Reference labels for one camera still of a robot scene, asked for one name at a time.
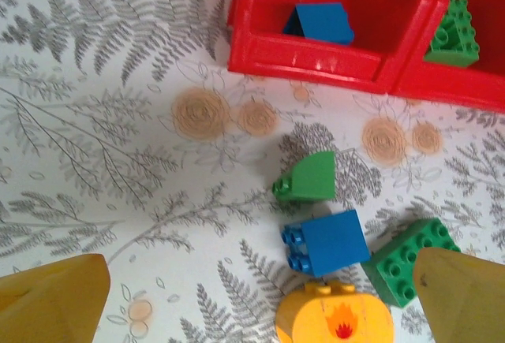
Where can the blue square lego block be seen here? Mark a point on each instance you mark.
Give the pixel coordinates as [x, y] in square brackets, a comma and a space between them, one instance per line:
[335, 240]

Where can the yellow round flame lego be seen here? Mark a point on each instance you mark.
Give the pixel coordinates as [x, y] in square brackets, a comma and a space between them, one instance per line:
[315, 319]

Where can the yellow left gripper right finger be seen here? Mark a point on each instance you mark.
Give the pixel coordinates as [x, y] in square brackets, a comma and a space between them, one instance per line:
[465, 303]

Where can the blue lego brick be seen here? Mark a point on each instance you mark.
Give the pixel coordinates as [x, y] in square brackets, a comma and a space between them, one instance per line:
[323, 23]

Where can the green sloped lego brick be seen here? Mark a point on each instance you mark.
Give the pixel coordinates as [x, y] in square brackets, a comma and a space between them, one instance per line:
[311, 177]

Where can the red plastic storage bin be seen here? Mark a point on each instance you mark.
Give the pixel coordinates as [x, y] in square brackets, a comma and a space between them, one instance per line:
[315, 63]
[453, 86]

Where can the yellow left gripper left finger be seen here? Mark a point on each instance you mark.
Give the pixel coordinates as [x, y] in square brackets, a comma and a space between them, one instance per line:
[51, 303]

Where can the green flat lego brick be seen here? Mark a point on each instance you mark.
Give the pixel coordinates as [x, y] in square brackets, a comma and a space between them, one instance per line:
[394, 264]

